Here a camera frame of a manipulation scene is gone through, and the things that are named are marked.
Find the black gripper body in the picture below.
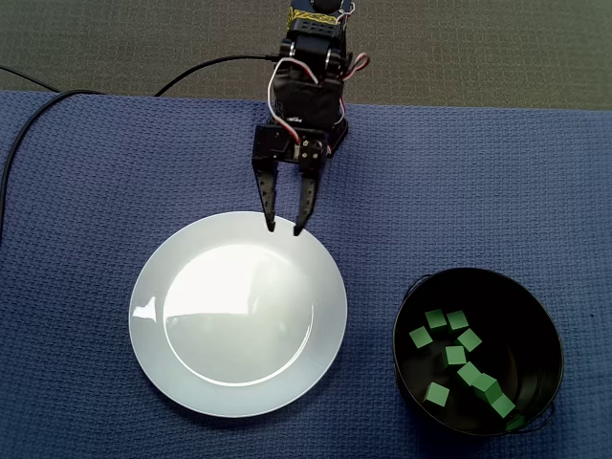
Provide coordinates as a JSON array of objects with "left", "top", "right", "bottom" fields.
[{"left": 251, "top": 60, "right": 346, "bottom": 166}]

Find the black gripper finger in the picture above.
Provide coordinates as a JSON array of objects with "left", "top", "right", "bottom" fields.
[
  {"left": 292, "top": 132, "right": 332, "bottom": 239},
  {"left": 251, "top": 159, "right": 284, "bottom": 234}
]

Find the white round plate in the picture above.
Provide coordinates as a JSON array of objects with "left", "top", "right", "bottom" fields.
[{"left": 127, "top": 210, "right": 349, "bottom": 419}]

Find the blue woven cloth mat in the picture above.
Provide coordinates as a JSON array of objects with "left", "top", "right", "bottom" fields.
[{"left": 0, "top": 90, "right": 612, "bottom": 459}]

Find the black metal bucket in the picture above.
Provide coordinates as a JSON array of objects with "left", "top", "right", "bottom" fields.
[{"left": 391, "top": 266, "right": 566, "bottom": 437}]

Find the gripper servo wire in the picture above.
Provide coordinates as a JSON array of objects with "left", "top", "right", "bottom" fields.
[{"left": 266, "top": 55, "right": 321, "bottom": 144}]

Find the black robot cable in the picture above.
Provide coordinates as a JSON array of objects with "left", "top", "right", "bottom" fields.
[{"left": 153, "top": 54, "right": 281, "bottom": 98}]

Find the wrist servo wire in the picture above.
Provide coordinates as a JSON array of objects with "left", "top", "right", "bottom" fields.
[{"left": 341, "top": 51, "right": 372, "bottom": 83}]

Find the thick black cable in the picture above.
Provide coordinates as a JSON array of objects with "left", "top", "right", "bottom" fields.
[{"left": 0, "top": 89, "right": 105, "bottom": 250}]

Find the thin black cable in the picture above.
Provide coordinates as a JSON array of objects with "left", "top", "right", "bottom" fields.
[{"left": 0, "top": 64, "right": 62, "bottom": 94}]

